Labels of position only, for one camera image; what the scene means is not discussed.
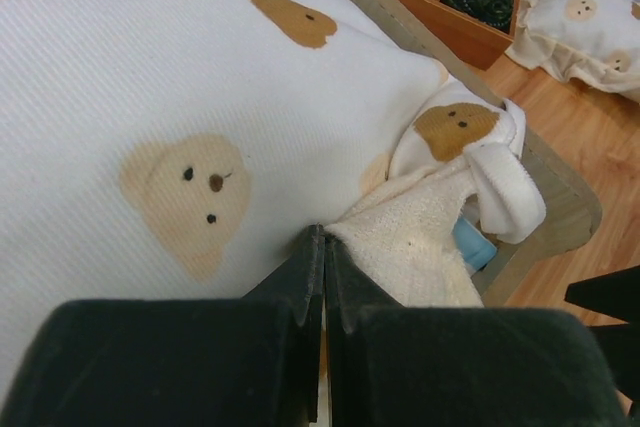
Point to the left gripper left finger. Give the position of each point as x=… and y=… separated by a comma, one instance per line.
x=248, y=361

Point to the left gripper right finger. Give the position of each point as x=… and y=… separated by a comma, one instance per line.
x=390, y=365

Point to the bear print bed cushion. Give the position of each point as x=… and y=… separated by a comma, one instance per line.
x=164, y=149

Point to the wooden pet bed frame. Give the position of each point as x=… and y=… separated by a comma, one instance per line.
x=401, y=234

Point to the small bear print pillow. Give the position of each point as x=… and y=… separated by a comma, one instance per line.
x=593, y=41

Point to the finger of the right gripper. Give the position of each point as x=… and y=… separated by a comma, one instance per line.
x=615, y=295

